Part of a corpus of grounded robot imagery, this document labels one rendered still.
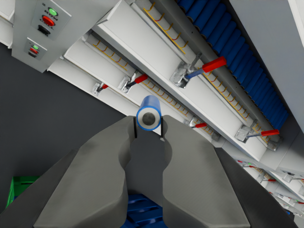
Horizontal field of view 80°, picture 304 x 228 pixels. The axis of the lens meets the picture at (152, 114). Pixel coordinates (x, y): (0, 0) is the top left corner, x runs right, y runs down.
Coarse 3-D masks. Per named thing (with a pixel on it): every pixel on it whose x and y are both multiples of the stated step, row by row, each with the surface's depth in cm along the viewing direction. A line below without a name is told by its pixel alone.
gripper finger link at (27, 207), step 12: (72, 156) 9; (60, 168) 8; (36, 180) 7; (48, 180) 7; (24, 192) 7; (36, 192) 7; (48, 192) 7; (12, 204) 6; (24, 204) 6; (36, 204) 6; (0, 216) 6; (12, 216) 6; (24, 216) 6; (36, 216) 6
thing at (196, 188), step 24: (168, 120) 11; (168, 144) 10; (192, 144) 9; (168, 168) 8; (192, 168) 8; (216, 168) 8; (168, 192) 7; (192, 192) 7; (216, 192) 7; (168, 216) 7; (192, 216) 6; (216, 216) 6; (240, 216) 6
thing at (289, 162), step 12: (300, 132) 54; (228, 144) 69; (300, 144) 53; (240, 156) 64; (288, 156) 54; (300, 156) 52; (264, 168) 64; (276, 168) 57; (288, 168) 52; (300, 168) 51
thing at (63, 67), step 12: (60, 60) 56; (60, 72) 57; (72, 72) 59; (84, 72) 60; (84, 84) 62; (96, 84) 64; (96, 96) 65; (108, 96) 67; (120, 96) 69; (120, 108) 71; (132, 108) 73; (156, 132) 83
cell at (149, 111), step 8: (152, 96) 18; (144, 104) 13; (152, 104) 13; (144, 112) 13; (152, 112) 13; (160, 112) 13; (144, 120) 13; (152, 120) 13; (160, 120) 13; (144, 128) 13; (152, 128) 13
